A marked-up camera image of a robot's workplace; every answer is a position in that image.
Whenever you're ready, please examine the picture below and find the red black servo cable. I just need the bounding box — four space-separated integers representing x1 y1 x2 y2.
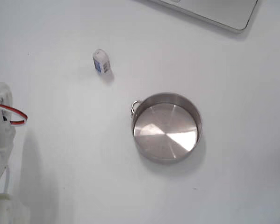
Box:
0 105 29 127

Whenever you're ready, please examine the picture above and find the silver laptop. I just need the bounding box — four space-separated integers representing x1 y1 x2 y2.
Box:
135 0 259 34

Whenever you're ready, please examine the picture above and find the metal keyring clasp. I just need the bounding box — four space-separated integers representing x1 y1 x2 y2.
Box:
129 99 142 119

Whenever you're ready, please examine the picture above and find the round metal bowl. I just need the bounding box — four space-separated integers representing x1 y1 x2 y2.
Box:
130 92 204 165

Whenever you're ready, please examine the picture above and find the small white and blue box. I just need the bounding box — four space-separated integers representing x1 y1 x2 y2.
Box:
92 48 111 74

